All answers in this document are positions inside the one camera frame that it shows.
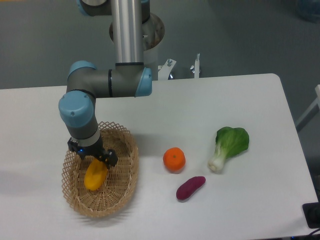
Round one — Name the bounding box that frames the black device at table edge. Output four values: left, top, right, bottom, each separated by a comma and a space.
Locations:
302, 202, 320, 229

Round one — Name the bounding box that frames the yellow mango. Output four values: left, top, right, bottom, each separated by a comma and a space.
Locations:
84, 158, 108, 191

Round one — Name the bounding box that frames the purple sweet potato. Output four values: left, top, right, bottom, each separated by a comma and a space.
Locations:
176, 176, 206, 201

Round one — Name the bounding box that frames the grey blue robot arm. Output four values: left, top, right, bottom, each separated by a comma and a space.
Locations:
58, 0, 165, 168

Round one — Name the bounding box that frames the white furniture leg right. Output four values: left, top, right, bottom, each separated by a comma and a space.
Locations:
295, 84, 320, 133

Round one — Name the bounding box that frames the woven wicker basket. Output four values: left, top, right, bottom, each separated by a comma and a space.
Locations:
61, 121, 139, 218

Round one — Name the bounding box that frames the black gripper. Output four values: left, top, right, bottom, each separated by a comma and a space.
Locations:
67, 137, 118, 167

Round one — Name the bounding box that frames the green bok choy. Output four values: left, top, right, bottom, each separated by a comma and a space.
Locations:
208, 126, 250, 172

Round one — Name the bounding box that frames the orange tangerine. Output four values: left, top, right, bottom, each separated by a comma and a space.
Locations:
162, 147, 186, 172

